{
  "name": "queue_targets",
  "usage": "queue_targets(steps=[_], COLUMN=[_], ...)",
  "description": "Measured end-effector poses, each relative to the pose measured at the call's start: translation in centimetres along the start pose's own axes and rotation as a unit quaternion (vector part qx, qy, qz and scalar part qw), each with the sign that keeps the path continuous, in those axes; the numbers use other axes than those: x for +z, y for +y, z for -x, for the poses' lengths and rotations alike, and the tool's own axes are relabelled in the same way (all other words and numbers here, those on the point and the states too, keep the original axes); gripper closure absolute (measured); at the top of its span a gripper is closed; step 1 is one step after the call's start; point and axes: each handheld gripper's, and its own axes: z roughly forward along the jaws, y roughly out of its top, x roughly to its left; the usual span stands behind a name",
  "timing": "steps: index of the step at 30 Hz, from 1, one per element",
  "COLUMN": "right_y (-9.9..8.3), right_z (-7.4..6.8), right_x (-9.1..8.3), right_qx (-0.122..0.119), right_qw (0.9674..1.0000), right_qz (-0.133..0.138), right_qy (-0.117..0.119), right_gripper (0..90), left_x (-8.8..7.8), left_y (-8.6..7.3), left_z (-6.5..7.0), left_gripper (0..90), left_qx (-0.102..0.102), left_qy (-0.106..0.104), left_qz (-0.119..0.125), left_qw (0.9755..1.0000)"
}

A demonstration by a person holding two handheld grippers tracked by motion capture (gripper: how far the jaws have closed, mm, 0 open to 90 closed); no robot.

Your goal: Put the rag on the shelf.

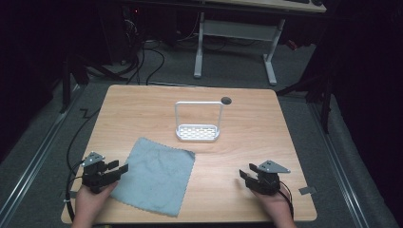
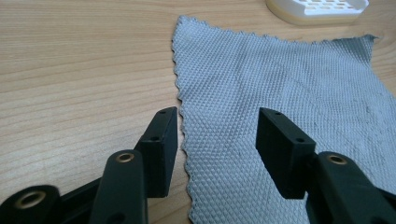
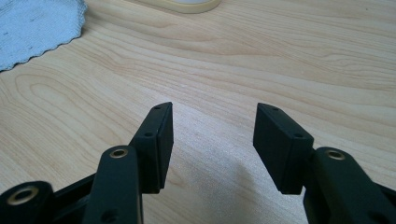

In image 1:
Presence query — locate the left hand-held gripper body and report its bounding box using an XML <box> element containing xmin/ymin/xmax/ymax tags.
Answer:
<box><xmin>80</xmin><ymin>151</ymin><xmax>112</xmax><ymax>195</ymax></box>

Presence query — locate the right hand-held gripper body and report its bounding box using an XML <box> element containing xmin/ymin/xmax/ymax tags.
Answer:
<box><xmin>251</xmin><ymin>160</ymin><xmax>292</xmax><ymax>197</ymax></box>

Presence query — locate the grey-blue cloth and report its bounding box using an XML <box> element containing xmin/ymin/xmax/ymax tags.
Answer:
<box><xmin>109</xmin><ymin>136</ymin><xmax>197</xmax><ymax>219</ymax></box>

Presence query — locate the person's right hand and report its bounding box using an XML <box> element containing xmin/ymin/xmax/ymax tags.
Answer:
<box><xmin>252</xmin><ymin>188</ymin><xmax>294</xmax><ymax>222</ymax></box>

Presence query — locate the person's left hand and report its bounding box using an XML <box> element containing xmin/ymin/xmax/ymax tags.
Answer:
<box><xmin>74</xmin><ymin>180</ymin><xmax>119</xmax><ymax>220</ymax></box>

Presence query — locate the black metal stand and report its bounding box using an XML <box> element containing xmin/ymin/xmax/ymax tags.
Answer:
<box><xmin>275</xmin><ymin>61</ymin><xmax>337</xmax><ymax>135</ymax></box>
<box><xmin>59</xmin><ymin>52</ymin><xmax>128</xmax><ymax>114</ymax></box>

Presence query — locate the dark computer tower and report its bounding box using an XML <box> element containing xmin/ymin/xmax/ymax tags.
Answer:
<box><xmin>104</xmin><ymin>5</ymin><xmax>144</xmax><ymax>65</ymax></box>

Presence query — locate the white-framed desk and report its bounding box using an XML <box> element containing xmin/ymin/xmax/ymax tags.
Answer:
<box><xmin>192</xmin><ymin>0</ymin><xmax>328</xmax><ymax>86</ymax></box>

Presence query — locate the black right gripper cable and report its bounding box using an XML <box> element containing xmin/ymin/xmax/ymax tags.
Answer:
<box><xmin>278</xmin><ymin>180</ymin><xmax>295</xmax><ymax>220</ymax></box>

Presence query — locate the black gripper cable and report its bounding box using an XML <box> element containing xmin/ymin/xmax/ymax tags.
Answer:
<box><xmin>64</xmin><ymin>107</ymin><xmax>101</xmax><ymax>222</ymax></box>
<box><xmin>278</xmin><ymin>180</ymin><xmax>295</xmax><ymax>220</ymax></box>

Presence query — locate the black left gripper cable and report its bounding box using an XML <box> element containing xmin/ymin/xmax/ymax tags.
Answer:
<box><xmin>64</xmin><ymin>107</ymin><xmax>101</xmax><ymax>222</ymax></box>

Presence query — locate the metal floor rail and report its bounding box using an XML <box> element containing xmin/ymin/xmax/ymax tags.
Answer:
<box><xmin>307</xmin><ymin>102</ymin><xmax>371</xmax><ymax>228</ymax></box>
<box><xmin>0</xmin><ymin>85</ymin><xmax>84</xmax><ymax>224</ymax></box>

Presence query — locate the white rack with handle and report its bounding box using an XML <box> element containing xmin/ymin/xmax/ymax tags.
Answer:
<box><xmin>174</xmin><ymin>100</ymin><xmax>225</xmax><ymax>143</ymax></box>

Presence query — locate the black floor cable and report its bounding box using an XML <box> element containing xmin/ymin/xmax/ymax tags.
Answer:
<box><xmin>144</xmin><ymin>47</ymin><xmax>166</xmax><ymax>86</ymax></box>
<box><xmin>125</xmin><ymin>41</ymin><xmax>146</xmax><ymax>86</ymax></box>

